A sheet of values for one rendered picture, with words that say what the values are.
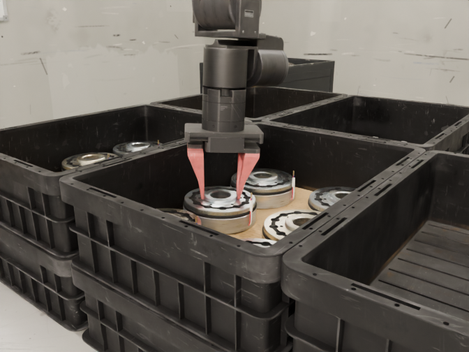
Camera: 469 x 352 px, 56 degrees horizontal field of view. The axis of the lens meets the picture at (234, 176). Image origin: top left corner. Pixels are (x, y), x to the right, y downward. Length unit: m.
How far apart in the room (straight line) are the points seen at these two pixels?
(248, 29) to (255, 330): 0.35
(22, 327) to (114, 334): 0.17
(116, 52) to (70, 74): 0.46
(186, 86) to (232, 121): 4.00
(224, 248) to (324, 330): 0.10
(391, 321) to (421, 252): 0.30
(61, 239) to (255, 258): 0.32
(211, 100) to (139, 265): 0.23
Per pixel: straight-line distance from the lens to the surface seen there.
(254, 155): 0.58
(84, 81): 3.95
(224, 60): 0.56
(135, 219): 0.44
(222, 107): 0.57
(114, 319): 0.57
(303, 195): 0.74
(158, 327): 0.48
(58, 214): 0.59
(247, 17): 0.56
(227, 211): 0.59
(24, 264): 0.73
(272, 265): 0.35
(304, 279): 0.33
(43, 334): 0.69
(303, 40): 4.48
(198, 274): 0.42
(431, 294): 0.53
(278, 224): 0.56
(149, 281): 0.48
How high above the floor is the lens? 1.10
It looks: 19 degrees down
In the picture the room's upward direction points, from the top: straight up
